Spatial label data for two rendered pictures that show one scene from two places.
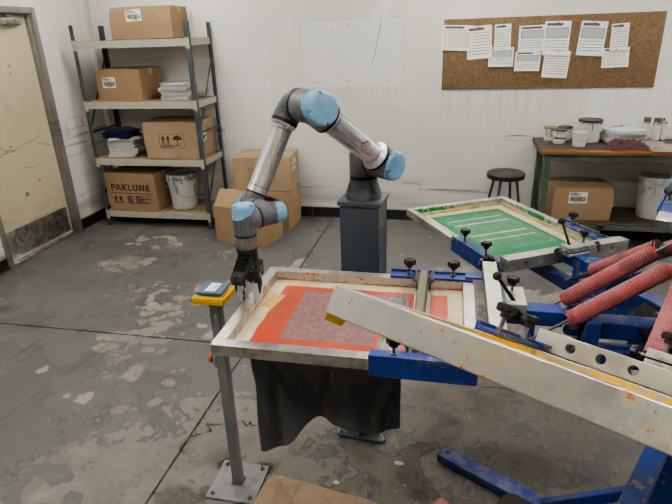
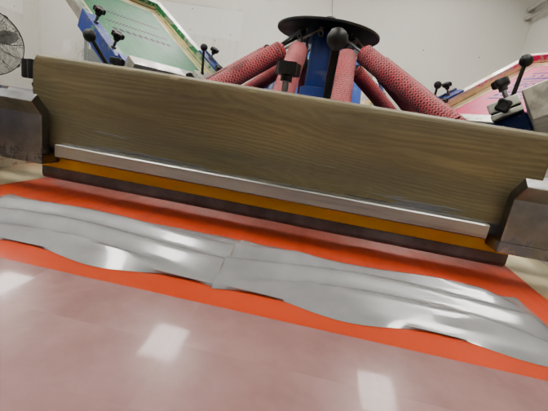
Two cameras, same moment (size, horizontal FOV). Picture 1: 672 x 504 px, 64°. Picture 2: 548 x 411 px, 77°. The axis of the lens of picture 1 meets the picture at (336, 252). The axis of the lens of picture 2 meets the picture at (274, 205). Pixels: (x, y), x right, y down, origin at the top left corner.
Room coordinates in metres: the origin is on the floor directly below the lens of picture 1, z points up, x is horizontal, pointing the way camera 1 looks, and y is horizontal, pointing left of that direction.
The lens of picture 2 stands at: (1.56, 0.00, 1.04)
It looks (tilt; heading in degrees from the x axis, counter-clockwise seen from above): 14 degrees down; 263
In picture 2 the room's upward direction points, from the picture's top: 9 degrees clockwise
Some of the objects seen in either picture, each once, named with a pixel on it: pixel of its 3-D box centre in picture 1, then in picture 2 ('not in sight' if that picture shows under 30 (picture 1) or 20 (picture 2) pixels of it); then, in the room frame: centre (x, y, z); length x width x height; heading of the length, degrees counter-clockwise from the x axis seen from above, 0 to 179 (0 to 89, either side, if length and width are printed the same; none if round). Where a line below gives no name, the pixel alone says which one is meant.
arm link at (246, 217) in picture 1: (244, 219); not in sight; (1.69, 0.30, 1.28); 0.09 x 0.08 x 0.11; 127
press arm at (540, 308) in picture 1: (531, 313); not in sight; (1.47, -0.61, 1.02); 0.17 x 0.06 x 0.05; 78
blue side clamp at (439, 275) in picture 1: (430, 281); not in sight; (1.81, -0.35, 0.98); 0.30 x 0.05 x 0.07; 78
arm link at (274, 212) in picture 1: (267, 212); not in sight; (1.76, 0.23, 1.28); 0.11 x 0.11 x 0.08; 37
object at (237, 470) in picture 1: (227, 393); not in sight; (1.83, 0.47, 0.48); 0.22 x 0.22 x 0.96; 78
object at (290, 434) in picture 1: (328, 406); not in sight; (1.40, 0.04, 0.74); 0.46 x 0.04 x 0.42; 78
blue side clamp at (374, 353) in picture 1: (422, 365); not in sight; (1.26, -0.23, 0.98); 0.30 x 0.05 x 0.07; 78
